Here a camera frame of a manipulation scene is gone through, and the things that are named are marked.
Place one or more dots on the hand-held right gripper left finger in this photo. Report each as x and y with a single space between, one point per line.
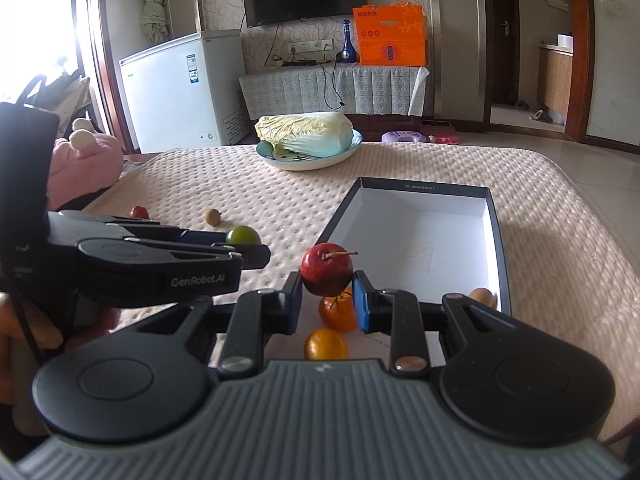
295 305

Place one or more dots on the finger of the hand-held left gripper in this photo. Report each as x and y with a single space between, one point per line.
255 257
150 230

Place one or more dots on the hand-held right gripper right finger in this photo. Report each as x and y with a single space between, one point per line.
361 305

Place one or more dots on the dark red small apple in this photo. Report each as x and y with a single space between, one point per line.
139 211

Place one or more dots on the green tangerine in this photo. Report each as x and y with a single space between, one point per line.
243 236

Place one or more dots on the orange tangerine with stem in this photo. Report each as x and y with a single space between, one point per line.
337 317

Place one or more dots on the bright red small apple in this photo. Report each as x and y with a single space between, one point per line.
325 270

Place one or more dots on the smooth orange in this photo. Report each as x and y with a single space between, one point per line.
325 345

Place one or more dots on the brown longan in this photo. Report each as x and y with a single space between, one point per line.
213 216
481 297

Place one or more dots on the dark grey cardboard box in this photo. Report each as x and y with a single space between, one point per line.
425 240

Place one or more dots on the person's left hand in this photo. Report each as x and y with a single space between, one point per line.
47 327

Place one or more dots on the pink plush toy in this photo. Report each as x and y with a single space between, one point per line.
95 160

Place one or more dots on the dark bag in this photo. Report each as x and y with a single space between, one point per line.
55 90

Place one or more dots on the light blue plate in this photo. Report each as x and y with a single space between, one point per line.
310 162

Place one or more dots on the napa cabbage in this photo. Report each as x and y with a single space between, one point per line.
305 132

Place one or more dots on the white chest freezer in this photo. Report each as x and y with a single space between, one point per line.
170 95

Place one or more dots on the purple plastic toy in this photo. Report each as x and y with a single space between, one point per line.
402 137

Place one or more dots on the cloth-covered cabinet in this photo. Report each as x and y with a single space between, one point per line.
300 90

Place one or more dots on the red plastic toy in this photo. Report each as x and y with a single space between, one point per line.
445 140

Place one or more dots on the power strip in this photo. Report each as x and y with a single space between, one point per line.
295 62

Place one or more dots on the beige curtain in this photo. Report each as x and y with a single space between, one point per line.
152 5

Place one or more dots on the pink textured blanket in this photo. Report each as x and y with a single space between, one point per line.
550 220

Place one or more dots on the blue glass bottle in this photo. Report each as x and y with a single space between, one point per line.
348 50

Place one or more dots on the dark slippers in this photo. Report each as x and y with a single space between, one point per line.
521 105

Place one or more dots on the orange gift box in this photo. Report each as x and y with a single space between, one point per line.
390 35

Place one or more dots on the grey slippers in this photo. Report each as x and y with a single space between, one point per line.
541 116

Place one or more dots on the dark wooden door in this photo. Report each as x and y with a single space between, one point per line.
502 35

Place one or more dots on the white wall socket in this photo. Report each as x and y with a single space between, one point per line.
310 45

